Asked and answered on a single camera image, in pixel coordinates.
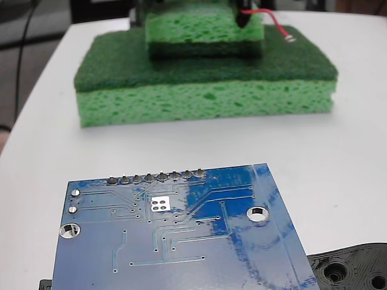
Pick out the brown object with black band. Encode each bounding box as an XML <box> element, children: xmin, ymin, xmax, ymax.
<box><xmin>0</xmin><ymin>124</ymin><xmax>13</xmax><ymax>160</ymax></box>

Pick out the blue circuit board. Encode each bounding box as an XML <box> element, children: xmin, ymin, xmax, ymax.
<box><xmin>51</xmin><ymin>163</ymin><xmax>321</xmax><ymax>290</ymax></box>

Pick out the black plastic bracket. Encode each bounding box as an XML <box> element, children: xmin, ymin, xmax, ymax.
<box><xmin>38</xmin><ymin>241</ymin><xmax>387</xmax><ymax>290</ymax></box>

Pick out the small green sponge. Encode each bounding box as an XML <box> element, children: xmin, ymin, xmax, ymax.
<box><xmin>144</xmin><ymin>5</ymin><xmax>266</xmax><ymax>60</ymax></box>

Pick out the thin black cable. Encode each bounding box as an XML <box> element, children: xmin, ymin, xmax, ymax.
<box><xmin>14</xmin><ymin>0</ymin><xmax>42</xmax><ymax>129</ymax></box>

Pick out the red wire with metal ring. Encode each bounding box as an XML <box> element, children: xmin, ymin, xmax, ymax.
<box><xmin>241</xmin><ymin>8</ymin><xmax>297</xmax><ymax>42</ymax></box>

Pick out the large green sponge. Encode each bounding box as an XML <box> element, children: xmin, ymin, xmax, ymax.
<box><xmin>74</xmin><ymin>24</ymin><xmax>339</xmax><ymax>129</ymax></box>

